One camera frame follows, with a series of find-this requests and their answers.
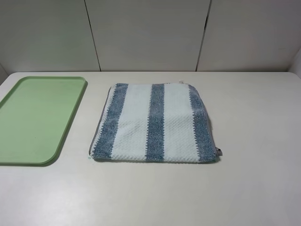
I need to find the blue white striped towel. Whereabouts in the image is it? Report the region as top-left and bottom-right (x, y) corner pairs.
(89, 83), (222, 163)

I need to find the green plastic tray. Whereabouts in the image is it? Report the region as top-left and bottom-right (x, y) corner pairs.
(0, 76), (87, 166)

